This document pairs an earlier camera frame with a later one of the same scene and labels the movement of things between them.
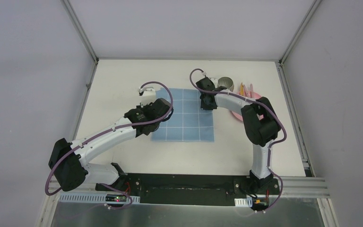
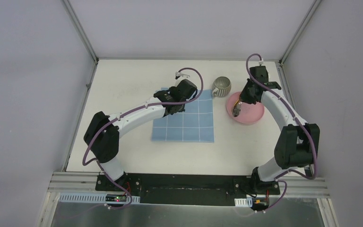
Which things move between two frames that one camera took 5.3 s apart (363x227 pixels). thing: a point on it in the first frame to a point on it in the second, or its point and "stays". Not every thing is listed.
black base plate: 194,189 stays
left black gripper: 164,113 to 171,104
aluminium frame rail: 315,188 stays
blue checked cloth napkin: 188,122 stays
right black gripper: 204,107 to 244,97
